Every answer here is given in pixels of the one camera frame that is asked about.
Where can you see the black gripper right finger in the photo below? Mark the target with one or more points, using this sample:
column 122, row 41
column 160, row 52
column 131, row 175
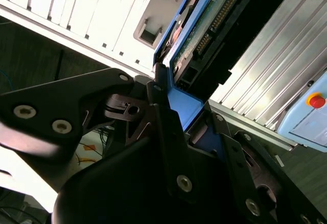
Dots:
column 255, row 183

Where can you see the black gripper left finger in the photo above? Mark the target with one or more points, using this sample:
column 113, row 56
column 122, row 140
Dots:
column 58, row 98

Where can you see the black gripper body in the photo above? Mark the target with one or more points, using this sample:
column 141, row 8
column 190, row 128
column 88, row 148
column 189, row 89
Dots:
column 122, row 183

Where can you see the hard disk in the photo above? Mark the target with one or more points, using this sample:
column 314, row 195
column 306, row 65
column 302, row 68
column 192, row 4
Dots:
column 204, row 29

